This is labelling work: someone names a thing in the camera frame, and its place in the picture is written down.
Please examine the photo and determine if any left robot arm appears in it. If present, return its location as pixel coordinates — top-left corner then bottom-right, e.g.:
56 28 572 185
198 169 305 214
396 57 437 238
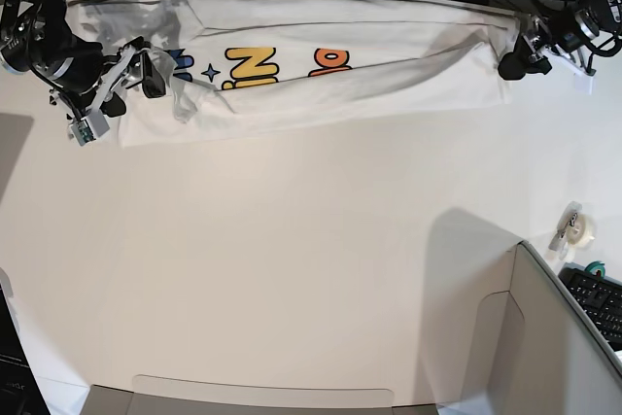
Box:
498 0 621 84

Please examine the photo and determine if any clear tape dispenser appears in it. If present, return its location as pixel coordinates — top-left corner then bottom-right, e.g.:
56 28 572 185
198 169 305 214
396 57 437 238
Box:
548 201 596 262

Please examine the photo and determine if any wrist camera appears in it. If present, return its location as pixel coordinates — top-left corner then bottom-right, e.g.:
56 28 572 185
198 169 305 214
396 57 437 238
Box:
573 73 595 95
68 109 110 147

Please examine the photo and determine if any grey flat panel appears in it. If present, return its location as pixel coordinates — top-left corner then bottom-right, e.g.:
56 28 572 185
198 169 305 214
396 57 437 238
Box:
0 113 34 197

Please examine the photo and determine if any green tape roll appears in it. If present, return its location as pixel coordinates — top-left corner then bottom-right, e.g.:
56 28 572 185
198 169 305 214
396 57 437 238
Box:
584 261 606 278

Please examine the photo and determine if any grey cardboard box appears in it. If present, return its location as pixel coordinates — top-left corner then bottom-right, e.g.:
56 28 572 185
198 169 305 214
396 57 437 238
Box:
82 242 621 414

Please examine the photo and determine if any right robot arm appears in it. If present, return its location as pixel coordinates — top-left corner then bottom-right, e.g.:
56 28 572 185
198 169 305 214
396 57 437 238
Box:
1 0 166 121

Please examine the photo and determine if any black keyboard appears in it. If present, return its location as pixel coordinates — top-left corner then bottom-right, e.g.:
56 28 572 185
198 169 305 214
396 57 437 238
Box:
558 268 622 352

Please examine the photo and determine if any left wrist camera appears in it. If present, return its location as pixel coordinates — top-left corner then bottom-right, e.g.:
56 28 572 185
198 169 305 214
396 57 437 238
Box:
573 73 595 95

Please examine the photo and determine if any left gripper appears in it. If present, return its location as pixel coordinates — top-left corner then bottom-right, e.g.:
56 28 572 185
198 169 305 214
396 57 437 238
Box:
498 16 596 81

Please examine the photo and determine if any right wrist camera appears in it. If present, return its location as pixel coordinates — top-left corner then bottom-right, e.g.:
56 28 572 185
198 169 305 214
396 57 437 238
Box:
68 109 110 147

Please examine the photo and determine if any white printed t-shirt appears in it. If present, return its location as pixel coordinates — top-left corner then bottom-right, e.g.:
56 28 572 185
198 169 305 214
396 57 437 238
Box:
67 0 519 147

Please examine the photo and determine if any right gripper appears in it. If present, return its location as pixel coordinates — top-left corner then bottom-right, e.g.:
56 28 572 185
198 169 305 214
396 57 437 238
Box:
48 38 166 118

